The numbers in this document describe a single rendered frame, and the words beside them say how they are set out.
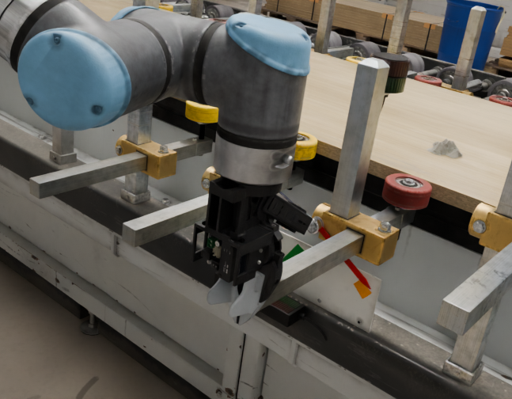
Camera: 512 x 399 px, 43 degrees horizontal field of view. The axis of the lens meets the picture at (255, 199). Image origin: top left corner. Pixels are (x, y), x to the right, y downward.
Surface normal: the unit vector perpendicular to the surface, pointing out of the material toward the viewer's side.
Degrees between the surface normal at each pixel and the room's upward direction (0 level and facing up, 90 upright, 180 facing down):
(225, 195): 90
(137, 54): 61
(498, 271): 0
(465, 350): 90
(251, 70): 90
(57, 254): 90
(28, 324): 0
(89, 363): 0
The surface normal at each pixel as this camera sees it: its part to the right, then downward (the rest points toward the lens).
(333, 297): -0.64, 0.25
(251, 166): -0.04, 0.41
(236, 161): -0.45, 0.32
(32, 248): 0.12, -0.90
